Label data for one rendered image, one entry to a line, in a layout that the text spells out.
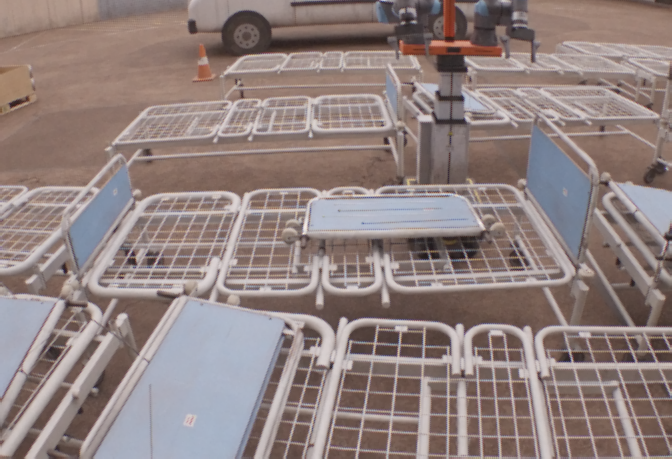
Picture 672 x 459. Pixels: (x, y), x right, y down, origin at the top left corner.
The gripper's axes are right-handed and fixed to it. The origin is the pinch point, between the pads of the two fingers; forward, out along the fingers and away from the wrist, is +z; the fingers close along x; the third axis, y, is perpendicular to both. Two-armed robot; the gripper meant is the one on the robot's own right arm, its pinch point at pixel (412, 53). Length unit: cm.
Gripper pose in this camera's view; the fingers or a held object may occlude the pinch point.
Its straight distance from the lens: 245.1
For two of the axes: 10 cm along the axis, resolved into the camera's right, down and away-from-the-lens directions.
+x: -9.7, 0.6, 2.4
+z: 0.8, 10.0, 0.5
